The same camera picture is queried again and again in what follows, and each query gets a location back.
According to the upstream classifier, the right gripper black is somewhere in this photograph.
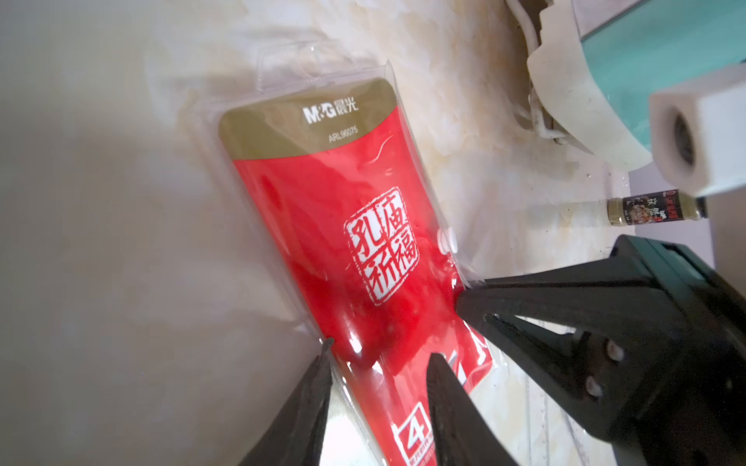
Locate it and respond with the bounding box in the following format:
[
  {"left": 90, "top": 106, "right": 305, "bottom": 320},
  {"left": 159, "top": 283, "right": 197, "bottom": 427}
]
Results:
[{"left": 457, "top": 235, "right": 745, "bottom": 465}]

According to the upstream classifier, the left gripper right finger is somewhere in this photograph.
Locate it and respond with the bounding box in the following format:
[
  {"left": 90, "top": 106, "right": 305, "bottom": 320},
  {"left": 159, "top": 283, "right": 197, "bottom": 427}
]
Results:
[{"left": 427, "top": 353, "right": 517, "bottom": 465}]

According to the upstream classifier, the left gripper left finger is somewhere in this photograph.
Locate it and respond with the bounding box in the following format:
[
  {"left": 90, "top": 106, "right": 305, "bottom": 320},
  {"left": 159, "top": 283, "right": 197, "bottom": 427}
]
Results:
[{"left": 240, "top": 338, "right": 333, "bottom": 465}]

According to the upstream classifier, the spice jar black lid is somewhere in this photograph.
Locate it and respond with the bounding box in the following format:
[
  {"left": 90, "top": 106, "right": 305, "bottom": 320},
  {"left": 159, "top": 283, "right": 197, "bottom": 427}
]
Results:
[{"left": 607, "top": 190, "right": 708, "bottom": 226}]

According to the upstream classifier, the mint green toaster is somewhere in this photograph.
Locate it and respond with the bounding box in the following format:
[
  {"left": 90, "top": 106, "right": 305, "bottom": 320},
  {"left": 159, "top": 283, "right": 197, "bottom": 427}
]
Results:
[{"left": 509, "top": 0, "right": 745, "bottom": 171}]

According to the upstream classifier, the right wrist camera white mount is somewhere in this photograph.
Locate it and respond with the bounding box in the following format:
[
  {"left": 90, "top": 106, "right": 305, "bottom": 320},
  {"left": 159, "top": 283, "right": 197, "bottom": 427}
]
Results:
[{"left": 649, "top": 63, "right": 745, "bottom": 197}]

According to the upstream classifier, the toaster white power cord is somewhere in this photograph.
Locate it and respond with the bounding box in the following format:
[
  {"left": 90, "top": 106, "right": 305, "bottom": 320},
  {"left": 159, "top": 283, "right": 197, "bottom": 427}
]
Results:
[{"left": 505, "top": 0, "right": 569, "bottom": 141}]

